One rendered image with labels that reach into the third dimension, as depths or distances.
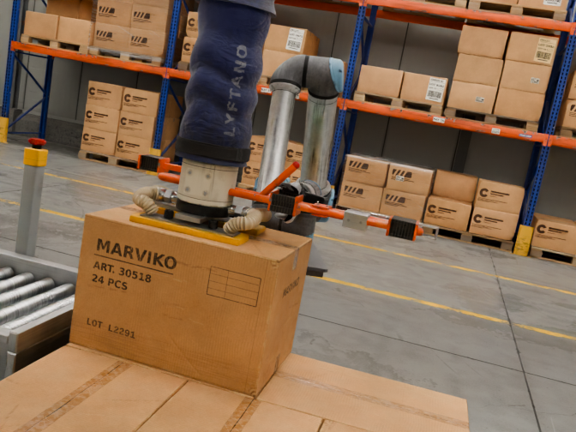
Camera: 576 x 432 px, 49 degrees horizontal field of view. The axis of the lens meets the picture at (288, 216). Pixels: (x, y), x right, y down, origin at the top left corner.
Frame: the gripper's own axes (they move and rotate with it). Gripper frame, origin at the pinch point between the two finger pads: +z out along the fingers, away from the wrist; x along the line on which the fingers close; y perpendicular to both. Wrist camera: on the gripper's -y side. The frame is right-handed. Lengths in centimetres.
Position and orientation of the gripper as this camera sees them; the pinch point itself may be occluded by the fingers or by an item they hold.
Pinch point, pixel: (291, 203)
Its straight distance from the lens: 189.1
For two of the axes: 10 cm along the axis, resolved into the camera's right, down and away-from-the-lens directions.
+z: -2.4, 1.2, -9.6
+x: 1.8, -9.7, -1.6
